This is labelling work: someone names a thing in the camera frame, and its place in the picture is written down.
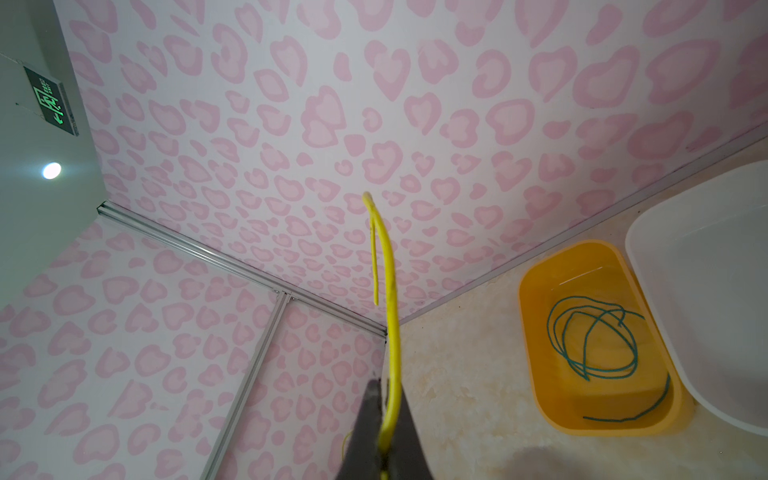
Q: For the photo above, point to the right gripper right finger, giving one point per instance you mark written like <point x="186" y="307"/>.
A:
<point x="406" y="459"/>

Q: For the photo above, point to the yellow plastic bin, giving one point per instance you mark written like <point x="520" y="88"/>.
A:
<point x="597" y="362"/>

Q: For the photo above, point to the green exit sign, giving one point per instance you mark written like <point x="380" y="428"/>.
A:
<point x="52" y="100"/>

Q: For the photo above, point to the ceiling light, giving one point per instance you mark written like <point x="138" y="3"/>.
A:
<point x="51" y="170"/>

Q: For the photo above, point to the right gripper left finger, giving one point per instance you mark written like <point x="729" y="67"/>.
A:
<point x="362" y="460"/>

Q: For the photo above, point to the white plastic bin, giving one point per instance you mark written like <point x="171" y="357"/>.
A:
<point x="701" y="260"/>

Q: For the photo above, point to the aluminium frame diagonal strut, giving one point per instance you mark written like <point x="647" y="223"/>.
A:
<point x="229" y="428"/>

